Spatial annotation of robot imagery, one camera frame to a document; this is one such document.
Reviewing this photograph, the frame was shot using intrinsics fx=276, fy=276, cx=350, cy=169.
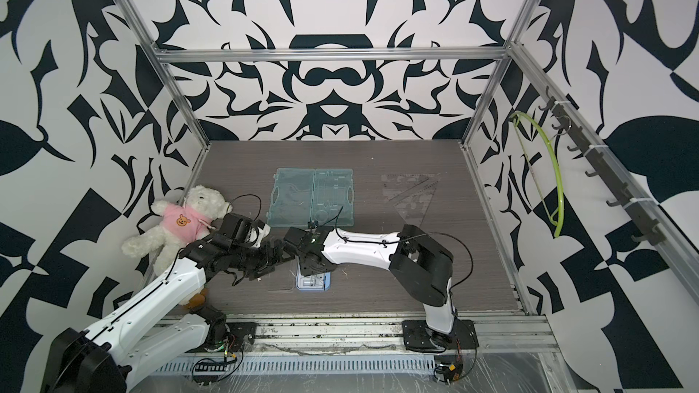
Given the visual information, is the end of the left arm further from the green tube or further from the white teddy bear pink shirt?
the green tube

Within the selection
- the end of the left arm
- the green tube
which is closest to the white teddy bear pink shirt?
the end of the left arm

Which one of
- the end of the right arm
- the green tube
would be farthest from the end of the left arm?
the green tube

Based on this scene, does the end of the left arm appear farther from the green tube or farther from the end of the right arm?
the green tube

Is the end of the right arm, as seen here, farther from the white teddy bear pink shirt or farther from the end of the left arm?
the white teddy bear pink shirt

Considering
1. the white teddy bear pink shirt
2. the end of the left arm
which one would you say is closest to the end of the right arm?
the end of the left arm

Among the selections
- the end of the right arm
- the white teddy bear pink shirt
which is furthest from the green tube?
the white teddy bear pink shirt

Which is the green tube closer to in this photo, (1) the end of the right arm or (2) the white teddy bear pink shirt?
→ (1) the end of the right arm

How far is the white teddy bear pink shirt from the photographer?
2.65 ft
